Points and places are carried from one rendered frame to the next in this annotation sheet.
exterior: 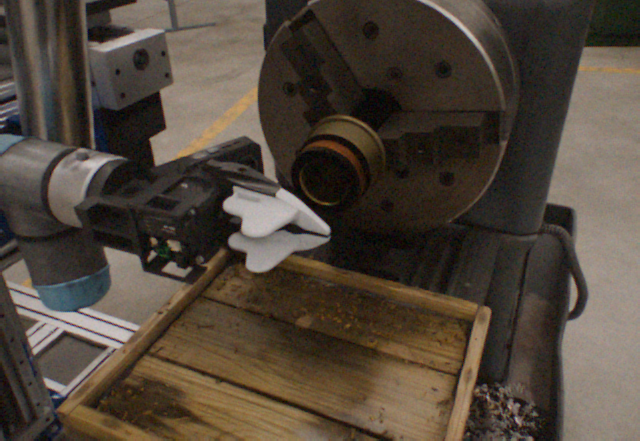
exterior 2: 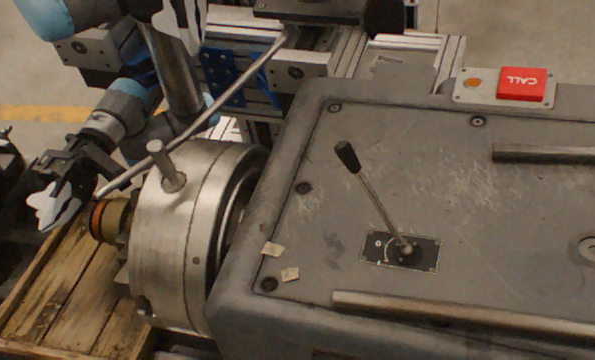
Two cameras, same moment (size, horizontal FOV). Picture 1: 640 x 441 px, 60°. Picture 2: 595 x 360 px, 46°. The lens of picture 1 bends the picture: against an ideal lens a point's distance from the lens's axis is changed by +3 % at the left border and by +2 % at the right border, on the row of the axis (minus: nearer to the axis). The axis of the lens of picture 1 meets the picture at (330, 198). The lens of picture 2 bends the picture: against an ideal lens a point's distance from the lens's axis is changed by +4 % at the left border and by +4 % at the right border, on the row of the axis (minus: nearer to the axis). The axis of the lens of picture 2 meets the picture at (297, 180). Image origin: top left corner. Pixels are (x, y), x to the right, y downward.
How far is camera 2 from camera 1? 1.28 m
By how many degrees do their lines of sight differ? 69
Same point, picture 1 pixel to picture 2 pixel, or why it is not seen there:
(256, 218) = (39, 196)
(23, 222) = not seen: hidden behind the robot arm
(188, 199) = (52, 167)
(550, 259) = not seen: outside the picture
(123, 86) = (276, 81)
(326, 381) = (92, 289)
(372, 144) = (114, 230)
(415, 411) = (66, 335)
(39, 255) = not seen: hidden behind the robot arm
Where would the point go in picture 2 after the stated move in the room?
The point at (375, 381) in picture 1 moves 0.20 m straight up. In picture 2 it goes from (89, 313) to (44, 251)
